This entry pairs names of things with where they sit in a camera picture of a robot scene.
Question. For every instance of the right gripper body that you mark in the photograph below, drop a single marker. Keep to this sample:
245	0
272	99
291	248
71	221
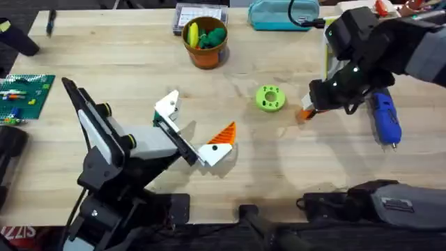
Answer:
345	89

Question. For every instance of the green disc with holes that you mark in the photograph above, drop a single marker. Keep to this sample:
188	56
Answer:
275	104

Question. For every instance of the black pen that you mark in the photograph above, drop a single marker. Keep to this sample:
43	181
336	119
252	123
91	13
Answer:
51	22

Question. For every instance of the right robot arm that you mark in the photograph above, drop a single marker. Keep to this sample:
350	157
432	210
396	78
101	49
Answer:
428	55

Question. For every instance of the green board with blocks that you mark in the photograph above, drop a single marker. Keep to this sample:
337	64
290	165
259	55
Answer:
28	94

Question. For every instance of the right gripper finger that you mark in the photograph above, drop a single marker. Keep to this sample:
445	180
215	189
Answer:
304	116
306	102

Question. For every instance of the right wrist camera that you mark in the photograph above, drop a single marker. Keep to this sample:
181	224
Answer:
352	31

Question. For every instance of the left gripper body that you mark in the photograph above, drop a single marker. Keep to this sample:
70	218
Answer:
150	141

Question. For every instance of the clear plastic parts box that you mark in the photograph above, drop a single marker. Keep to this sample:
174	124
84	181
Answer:
181	17

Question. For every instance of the box with red parts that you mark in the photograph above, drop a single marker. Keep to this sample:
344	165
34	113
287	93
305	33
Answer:
383	7

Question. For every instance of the orange tub with toys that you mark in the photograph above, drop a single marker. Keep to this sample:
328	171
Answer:
205	45

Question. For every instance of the blue electric screwdriver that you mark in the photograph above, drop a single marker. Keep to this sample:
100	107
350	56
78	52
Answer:
386	118

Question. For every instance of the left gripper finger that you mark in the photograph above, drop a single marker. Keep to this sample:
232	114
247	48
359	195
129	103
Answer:
169	104
217	150

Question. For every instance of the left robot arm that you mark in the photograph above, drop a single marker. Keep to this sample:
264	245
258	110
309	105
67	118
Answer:
115	195

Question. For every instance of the black clamp with yellow label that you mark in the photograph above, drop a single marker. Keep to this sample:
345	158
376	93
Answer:
17	38

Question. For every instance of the teal zip pouch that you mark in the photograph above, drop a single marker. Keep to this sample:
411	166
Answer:
275	15

